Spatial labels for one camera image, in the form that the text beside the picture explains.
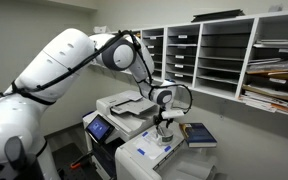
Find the black clamp orange tips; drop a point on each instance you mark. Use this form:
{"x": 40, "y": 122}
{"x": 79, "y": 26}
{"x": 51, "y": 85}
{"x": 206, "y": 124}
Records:
{"x": 75, "y": 165}

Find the white paper stack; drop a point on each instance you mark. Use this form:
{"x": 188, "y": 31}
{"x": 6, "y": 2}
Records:
{"x": 277, "y": 42}

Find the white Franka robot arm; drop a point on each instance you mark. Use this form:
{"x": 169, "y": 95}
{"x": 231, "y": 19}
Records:
{"x": 60, "y": 66}

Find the white and green mug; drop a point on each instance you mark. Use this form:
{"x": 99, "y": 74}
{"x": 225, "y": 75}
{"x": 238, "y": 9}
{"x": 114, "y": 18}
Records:
{"x": 168, "y": 138}

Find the printer touchscreen control panel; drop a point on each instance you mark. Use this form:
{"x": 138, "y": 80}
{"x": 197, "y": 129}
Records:
{"x": 99, "y": 128}

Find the white mail sorter shelf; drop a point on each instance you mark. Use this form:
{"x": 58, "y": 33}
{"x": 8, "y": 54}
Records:
{"x": 197, "y": 50}

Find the light grey wrist camera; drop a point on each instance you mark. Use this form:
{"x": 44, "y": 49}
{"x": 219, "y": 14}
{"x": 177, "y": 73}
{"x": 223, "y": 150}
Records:
{"x": 172, "y": 114}

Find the manila folder stack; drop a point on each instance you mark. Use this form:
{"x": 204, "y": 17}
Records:
{"x": 274, "y": 68}

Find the blue tape piece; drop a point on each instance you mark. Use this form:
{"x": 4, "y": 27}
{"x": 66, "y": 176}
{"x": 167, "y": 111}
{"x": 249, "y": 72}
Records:
{"x": 145, "y": 134}
{"x": 167, "y": 148}
{"x": 141, "y": 151}

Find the mixed paper folder stack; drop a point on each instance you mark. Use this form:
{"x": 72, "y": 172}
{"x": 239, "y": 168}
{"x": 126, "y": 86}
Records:
{"x": 270, "y": 100}

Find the white paper sheet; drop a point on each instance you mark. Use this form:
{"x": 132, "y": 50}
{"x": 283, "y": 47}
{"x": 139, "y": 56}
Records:
{"x": 152, "y": 146}

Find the blue hardcover book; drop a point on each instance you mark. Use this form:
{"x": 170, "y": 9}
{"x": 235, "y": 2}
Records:
{"x": 197, "y": 133}

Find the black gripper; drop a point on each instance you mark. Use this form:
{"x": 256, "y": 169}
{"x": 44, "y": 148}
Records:
{"x": 162, "y": 120}

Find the white shelf wall bracket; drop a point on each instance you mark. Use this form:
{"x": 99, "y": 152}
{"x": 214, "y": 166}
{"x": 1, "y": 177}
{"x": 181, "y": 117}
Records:
{"x": 221, "y": 107}

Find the black tray stack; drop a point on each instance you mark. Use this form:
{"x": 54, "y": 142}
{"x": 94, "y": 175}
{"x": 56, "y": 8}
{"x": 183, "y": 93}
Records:
{"x": 217, "y": 15}

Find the white grey multifunction printer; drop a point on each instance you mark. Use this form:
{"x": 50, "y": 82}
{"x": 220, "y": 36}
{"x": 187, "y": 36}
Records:
{"x": 127, "y": 110}

